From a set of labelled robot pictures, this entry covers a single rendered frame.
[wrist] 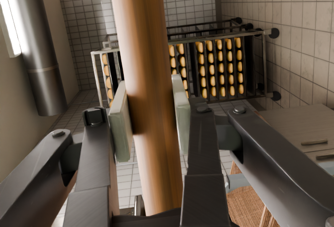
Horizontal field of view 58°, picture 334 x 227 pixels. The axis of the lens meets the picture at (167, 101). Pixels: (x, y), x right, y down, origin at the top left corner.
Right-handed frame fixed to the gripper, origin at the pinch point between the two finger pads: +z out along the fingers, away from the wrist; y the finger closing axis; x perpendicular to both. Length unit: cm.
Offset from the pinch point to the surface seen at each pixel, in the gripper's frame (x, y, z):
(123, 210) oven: -127, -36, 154
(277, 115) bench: -73, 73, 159
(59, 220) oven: -127, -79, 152
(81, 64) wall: -85, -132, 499
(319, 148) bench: -72, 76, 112
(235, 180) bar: -67, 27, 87
